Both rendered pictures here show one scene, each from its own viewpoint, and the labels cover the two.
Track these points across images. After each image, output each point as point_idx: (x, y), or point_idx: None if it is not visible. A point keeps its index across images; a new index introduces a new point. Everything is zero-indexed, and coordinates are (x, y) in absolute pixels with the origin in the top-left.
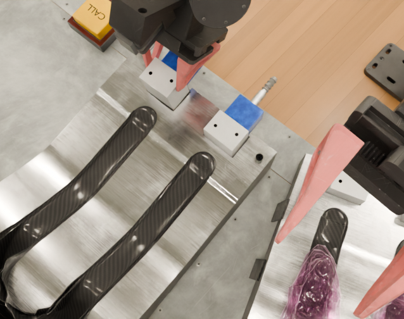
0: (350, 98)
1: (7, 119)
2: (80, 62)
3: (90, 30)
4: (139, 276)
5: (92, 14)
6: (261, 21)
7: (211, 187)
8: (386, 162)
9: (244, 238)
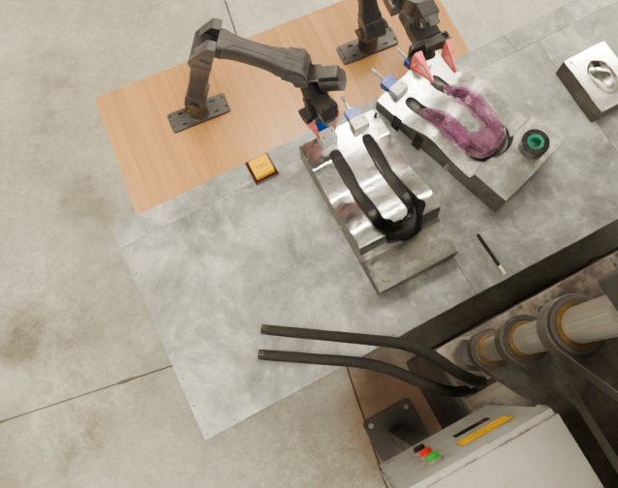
0: (355, 76)
1: (294, 232)
2: (279, 187)
3: (268, 172)
4: (405, 178)
5: (261, 167)
6: (297, 97)
7: (379, 139)
8: (426, 48)
9: (400, 145)
